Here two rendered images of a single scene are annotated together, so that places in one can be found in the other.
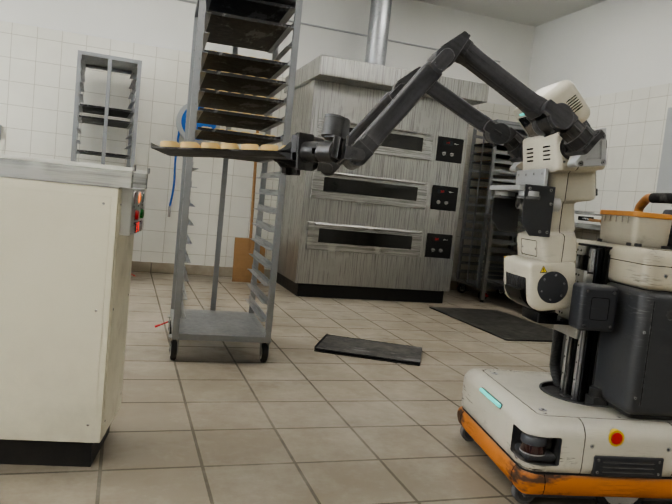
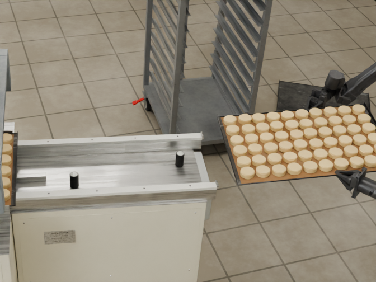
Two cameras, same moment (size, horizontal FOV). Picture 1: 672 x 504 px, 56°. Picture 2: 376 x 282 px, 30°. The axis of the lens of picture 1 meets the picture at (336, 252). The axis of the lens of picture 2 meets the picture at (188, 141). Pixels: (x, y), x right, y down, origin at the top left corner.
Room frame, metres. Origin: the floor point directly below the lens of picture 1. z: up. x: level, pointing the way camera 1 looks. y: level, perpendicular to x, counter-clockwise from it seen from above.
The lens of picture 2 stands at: (-0.06, 0.85, 2.56)
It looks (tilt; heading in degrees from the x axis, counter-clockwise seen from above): 38 degrees down; 356
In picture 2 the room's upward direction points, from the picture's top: 6 degrees clockwise
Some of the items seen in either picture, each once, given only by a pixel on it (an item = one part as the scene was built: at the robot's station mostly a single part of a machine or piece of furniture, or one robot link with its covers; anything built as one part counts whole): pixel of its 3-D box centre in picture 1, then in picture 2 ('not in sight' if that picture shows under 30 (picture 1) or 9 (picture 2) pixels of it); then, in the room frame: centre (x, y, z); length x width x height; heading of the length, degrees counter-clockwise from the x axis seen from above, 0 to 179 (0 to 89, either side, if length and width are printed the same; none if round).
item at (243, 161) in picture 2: not in sight; (243, 161); (1.88, 0.51, 0.97); 0.05 x 0.05 x 0.02
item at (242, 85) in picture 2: (258, 274); (230, 66); (3.42, 0.41, 0.42); 0.64 x 0.03 x 0.03; 16
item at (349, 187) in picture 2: (291, 148); (347, 175); (1.80, 0.15, 1.00); 0.09 x 0.07 x 0.07; 53
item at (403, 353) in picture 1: (370, 348); (323, 104); (3.69, -0.26, 0.02); 0.60 x 0.40 x 0.03; 81
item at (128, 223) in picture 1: (132, 210); (201, 184); (1.97, 0.64, 0.77); 0.24 x 0.04 x 0.14; 9
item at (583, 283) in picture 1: (556, 300); not in sight; (2.09, -0.75, 0.61); 0.28 x 0.27 x 0.25; 8
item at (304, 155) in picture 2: not in sight; (305, 155); (1.91, 0.29, 0.99); 0.05 x 0.05 x 0.02
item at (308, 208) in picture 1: (370, 188); not in sight; (5.99, -0.27, 1.01); 1.56 x 1.20 x 2.01; 109
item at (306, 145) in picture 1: (311, 151); (365, 185); (1.76, 0.10, 0.99); 0.07 x 0.07 x 0.10; 53
